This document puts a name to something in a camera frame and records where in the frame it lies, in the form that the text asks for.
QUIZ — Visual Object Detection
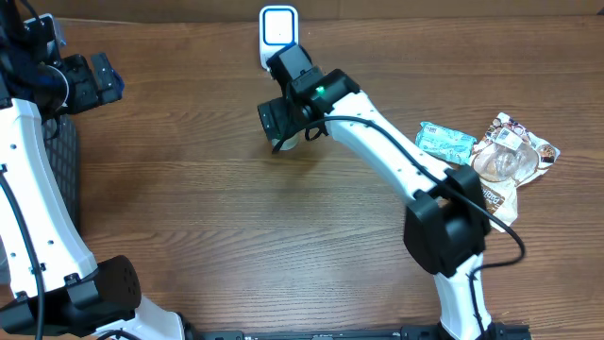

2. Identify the green lid jar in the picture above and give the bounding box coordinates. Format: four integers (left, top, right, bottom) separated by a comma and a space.
271, 135, 299, 152

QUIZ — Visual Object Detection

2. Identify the teal wipes packet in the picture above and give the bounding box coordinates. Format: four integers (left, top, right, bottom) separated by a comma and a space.
415, 121, 477, 165

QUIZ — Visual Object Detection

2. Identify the beige plastic pouch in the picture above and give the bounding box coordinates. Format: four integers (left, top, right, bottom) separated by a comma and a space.
469, 112, 561, 226

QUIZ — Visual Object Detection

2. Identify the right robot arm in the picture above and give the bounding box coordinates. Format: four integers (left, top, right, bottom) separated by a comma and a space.
258, 43, 493, 339

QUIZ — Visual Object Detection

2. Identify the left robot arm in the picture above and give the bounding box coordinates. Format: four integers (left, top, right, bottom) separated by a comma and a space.
1, 1, 197, 339

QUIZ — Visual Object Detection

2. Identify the white barcode scanner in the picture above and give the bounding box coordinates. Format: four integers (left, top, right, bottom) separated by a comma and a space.
259, 5, 299, 71

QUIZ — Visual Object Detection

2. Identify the grey plastic basket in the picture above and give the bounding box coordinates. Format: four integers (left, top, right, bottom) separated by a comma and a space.
42, 116, 80, 230

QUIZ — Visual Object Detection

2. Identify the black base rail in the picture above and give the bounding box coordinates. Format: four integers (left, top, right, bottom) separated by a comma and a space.
201, 323, 532, 340

